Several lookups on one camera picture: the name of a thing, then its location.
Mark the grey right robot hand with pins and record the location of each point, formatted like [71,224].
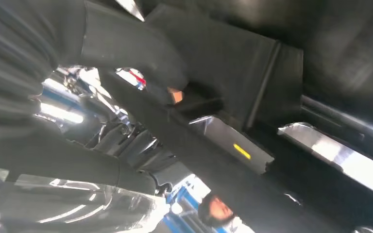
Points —
[61,205]

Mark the blue metal shelf rack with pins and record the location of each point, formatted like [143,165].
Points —
[186,201]

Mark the stainless steel workbench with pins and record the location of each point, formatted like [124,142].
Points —
[350,160]

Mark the white vehicle with red stripe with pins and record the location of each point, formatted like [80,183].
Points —
[138,78]

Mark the person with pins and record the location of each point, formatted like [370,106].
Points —
[217,210]

